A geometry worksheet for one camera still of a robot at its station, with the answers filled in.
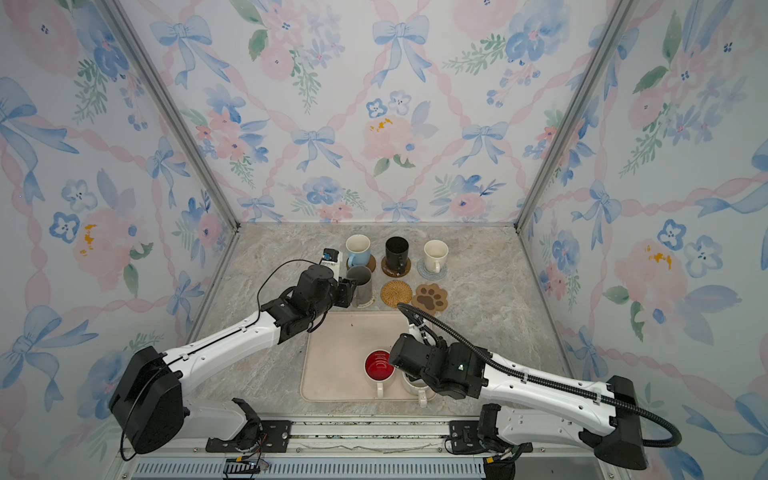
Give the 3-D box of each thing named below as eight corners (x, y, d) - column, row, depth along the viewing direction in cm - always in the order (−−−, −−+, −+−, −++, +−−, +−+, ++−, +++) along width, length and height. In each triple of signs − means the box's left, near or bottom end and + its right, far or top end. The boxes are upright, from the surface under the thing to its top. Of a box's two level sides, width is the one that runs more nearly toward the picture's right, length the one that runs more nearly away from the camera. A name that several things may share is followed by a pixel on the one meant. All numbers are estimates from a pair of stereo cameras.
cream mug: (423, 283, 105) (426, 264, 97) (421, 258, 112) (424, 239, 104) (446, 283, 105) (451, 264, 97) (442, 258, 112) (446, 239, 104)
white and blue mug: (358, 276, 107) (355, 255, 98) (345, 262, 111) (341, 241, 102) (375, 265, 110) (374, 244, 101) (362, 251, 114) (360, 230, 105)
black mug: (385, 277, 106) (385, 260, 99) (385, 254, 113) (385, 236, 105) (407, 277, 106) (409, 260, 99) (406, 254, 113) (408, 236, 105)
